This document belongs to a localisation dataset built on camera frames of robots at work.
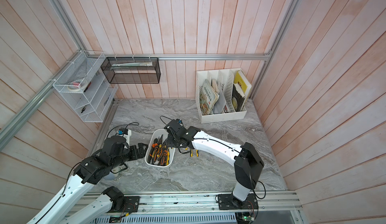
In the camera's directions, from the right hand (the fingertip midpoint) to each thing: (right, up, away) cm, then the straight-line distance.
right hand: (170, 141), depth 82 cm
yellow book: (+43, +39, +15) cm, 60 cm away
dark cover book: (+43, +26, +15) cm, 52 cm away
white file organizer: (+32, +27, +12) cm, 44 cm away
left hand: (-14, -3, -8) cm, 16 cm away
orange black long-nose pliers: (-4, -8, +4) cm, 10 cm away
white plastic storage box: (-11, +3, +14) cm, 17 cm away
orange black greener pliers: (-11, -5, +7) cm, 14 cm away
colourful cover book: (+23, +26, +19) cm, 40 cm away
